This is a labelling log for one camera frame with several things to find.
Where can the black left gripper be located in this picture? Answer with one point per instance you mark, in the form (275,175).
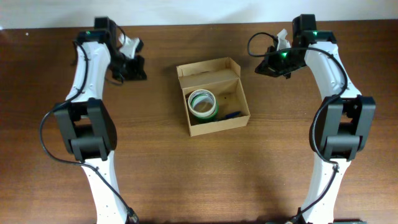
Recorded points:
(134,69)

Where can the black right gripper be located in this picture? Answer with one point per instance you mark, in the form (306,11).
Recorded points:
(272,68)

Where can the brown cardboard box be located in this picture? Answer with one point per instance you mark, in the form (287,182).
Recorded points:
(222,77)

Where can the blue gel pen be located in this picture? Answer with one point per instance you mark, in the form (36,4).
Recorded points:
(229,116)

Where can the green tape roll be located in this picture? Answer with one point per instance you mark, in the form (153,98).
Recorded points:
(210,116)

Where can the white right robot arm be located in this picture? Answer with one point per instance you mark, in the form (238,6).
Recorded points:
(341,125)

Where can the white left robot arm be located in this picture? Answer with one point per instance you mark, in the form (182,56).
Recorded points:
(87,130)

